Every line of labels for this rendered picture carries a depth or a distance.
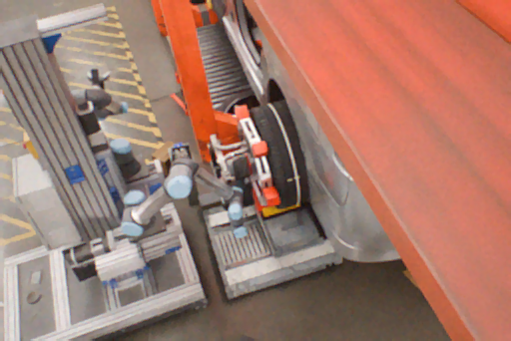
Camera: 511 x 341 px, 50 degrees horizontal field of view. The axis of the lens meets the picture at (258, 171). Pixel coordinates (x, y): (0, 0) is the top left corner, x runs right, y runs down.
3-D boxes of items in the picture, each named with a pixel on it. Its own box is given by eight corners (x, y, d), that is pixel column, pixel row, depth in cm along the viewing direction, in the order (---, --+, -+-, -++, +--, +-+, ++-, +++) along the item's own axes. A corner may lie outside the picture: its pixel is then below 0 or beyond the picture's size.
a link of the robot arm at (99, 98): (105, 83, 310) (127, 100, 358) (86, 86, 310) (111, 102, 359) (107, 103, 309) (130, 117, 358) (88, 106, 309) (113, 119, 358)
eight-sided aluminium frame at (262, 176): (277, 219, 342) (268, 157, 304) (267, 222, 341) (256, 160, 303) (254, 165, 380) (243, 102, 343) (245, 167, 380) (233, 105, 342)
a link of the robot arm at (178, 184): (138, 221, 312) (197, 170, 284) (134, 241, 301) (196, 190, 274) (120, 211, 306) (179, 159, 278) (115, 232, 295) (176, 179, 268)
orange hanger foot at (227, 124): (291, 139, 404) (287, 101, 380) (224, 158, 397) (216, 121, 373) (284, 125, 416) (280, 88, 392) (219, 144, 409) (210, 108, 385)
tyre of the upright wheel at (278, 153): (315, 218, 354) (319, 159, 300) (280, 229, 351) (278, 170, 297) (282, 143, 391) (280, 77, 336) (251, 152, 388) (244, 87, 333)
